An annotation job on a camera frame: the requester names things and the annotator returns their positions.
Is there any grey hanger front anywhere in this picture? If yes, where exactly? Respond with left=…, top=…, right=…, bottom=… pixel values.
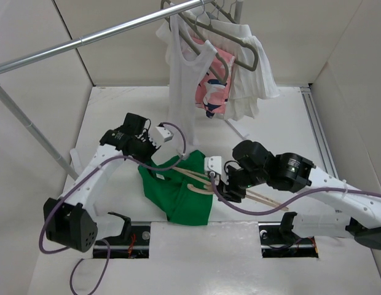
left=159, top=0, right=230, bottom=84

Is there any green t shirt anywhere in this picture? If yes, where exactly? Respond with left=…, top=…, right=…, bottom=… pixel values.
left=138, top=166, right=213, bottom=226

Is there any silver clothes rack rail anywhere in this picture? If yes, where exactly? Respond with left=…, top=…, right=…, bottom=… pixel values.
left=0, top=0, right=212, bottom=75

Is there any white rack foot right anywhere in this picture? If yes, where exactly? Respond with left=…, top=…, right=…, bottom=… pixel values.
left=226, top=119, right=249, bottom=140

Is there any white tank top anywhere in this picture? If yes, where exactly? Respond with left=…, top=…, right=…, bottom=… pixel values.
left=156, top=15, right=217, bottom=152

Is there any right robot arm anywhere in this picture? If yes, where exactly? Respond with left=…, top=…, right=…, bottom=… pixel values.
left=204, top=140, right=381, bottom=250

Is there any silver rack left pole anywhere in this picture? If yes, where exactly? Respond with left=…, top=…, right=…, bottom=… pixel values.
left=0, top=84, right=78, bottom=180

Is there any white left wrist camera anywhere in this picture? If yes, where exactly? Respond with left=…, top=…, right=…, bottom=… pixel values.
left=149, top=126, right=174, bottom=146

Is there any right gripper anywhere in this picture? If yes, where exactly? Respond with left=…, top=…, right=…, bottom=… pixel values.
left=216, top=164, right=267, bottom=203

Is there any white pleated skirt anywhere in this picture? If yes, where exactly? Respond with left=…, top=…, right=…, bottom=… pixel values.
left=200, top=20, right=279, bottom=120

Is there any aluminium rail right edge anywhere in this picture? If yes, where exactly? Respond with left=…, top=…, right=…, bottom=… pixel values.
left=300, top=87, right=339, bottom=178

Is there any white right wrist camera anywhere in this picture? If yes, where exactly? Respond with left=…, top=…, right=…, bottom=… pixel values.
left=204, top=156, right=224, bottom=185

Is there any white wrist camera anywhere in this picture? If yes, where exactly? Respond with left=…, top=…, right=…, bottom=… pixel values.
left=149, top=126, right=174, bottom=146
left=204, top=156, right=224, bottom=185

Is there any pink patterned garment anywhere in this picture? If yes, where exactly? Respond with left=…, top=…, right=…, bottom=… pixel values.
left=195, top=47, right=235, bottom=119

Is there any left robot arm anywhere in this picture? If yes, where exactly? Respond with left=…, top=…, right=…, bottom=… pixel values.
left=41, top=113, right=171, bottom=253

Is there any wooden hanger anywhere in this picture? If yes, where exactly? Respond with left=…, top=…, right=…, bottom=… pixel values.
left=174, top=167, right=281, bottom=208

